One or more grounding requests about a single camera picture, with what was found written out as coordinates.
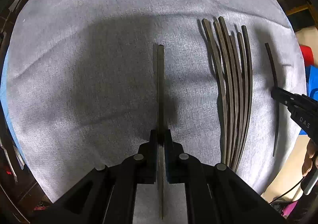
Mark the dark chopstick bundle leftmost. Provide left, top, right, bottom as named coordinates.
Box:
left=202, top=18, right=229, bottom=165

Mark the person right hand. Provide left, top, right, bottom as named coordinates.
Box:
left=302, top=140, right=317, bottom=177

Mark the dark chopstick bundle rightmost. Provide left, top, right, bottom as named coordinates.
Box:
left=233, top=25, right=254, bottom=172

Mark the grey table cloth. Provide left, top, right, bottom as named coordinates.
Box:
left=7, top=0, right=306, bottom=201

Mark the dark chopstick bundle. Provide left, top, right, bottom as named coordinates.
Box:
left=213, top=16, right=235, bottom=166
left=218, top=16, right=235, bottom=167
left=237, top=32, right=248, bottom=167
left=233, top=25, right=254, bottom=172
left=202, top=18, right=229, bottom=165
left=230, top=33, right=244, bottom=172

